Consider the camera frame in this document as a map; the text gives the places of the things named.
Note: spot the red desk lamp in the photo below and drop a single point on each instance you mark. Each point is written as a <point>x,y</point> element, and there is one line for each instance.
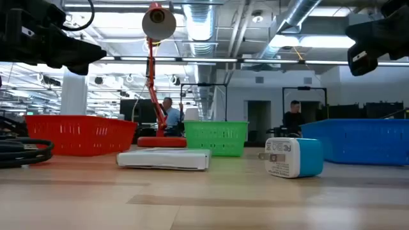
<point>161,142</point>

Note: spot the red plastic basket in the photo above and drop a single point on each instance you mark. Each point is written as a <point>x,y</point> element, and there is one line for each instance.
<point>80,137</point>

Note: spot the green plastic basket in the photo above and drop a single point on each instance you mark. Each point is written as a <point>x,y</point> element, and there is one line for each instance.
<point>217,137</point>

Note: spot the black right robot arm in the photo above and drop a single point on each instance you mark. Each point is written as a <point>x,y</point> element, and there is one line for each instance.
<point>396,8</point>

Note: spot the black background monitor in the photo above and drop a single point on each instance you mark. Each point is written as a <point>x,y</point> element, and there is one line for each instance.
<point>140,110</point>

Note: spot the white product box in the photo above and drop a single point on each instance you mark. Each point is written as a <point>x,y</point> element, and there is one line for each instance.
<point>163,159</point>

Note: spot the blue plastic basket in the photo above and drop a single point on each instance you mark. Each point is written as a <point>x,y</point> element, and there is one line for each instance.
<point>361,143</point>

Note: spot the white column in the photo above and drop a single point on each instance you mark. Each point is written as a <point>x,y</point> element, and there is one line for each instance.
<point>74,96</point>

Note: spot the black equipment row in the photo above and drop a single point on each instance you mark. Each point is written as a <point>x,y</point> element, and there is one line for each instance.
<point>383,110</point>

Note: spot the white and blue charger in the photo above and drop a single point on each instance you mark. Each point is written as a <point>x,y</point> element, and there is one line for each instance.
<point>306,158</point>

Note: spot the silver ventilation duct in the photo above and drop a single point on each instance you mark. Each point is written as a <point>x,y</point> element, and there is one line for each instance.
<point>199,22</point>

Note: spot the person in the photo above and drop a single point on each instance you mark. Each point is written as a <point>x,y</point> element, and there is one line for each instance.
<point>293,121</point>
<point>172,118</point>

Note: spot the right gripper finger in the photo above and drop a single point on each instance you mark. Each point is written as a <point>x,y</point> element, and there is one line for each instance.
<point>362,62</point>

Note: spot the long ceiling light bar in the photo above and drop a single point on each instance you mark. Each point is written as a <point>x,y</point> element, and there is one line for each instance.
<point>207,59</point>

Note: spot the black metal rig frame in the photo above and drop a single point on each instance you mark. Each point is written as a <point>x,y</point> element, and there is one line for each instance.
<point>303,87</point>

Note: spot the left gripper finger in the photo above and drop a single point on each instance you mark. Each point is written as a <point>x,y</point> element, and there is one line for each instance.
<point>78,70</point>
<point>73,52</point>

